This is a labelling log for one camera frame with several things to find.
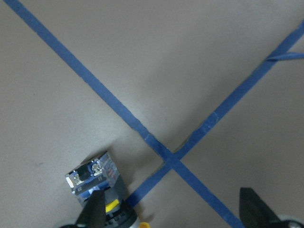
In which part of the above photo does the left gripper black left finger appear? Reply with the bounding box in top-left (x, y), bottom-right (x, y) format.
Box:
top-left (75, 190), bottom-right (106, 228)

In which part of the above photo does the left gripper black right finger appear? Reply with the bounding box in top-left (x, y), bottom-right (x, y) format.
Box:
top-left (239, 188), bottom-right (283, 228)

